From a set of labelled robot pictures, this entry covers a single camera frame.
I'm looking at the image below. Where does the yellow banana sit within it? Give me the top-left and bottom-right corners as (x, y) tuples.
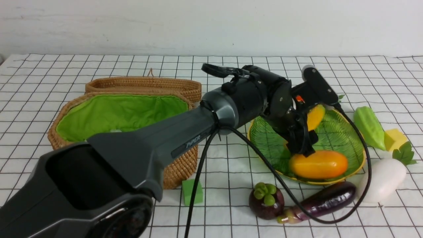
(307, 104), (326, 131)

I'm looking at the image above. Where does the woven rattan basket green lining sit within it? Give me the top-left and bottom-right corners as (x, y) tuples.
(47, 92), (195, 149)

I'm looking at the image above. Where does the black camera cable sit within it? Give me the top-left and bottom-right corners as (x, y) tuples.
(184, 104), (372, 238)

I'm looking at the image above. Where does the purple eggplant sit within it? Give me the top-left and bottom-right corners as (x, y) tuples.
(277, 181), (357, 224)

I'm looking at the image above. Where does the white checkered tablecloth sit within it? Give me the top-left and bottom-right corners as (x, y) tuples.
(0, 54), (423, 238)

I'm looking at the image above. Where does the green foam cube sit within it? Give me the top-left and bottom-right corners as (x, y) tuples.
(182, 179), (204, 206)

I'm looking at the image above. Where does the yellow foam cube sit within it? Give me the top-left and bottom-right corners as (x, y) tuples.
(385, 128), (408, 151)

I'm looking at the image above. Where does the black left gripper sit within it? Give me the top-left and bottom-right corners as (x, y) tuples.
(263, 77), (318, 157)

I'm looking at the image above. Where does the woven rattan basket lid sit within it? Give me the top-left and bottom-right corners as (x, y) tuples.
(85, 74), (202, 102)

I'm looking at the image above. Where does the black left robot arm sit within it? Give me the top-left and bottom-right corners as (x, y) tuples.
(1, 63), (319, 238)

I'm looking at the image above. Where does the white radish with leaves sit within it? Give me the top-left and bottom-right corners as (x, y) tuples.
(356, 141), (416, 203)

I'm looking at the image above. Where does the light green bitter gourd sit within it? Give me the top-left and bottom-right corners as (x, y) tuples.
(354, 106), (386, 151)

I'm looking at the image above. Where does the orange yellow mango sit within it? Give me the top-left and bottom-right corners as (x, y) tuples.
(288, 150), (348, 180)

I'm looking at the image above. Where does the green leaf-shaped glass plate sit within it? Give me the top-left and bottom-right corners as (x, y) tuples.
(247, 110), (366, 185)

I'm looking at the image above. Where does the dark purple mangosteen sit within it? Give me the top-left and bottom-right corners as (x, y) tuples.
(248, 182), (285, 220)

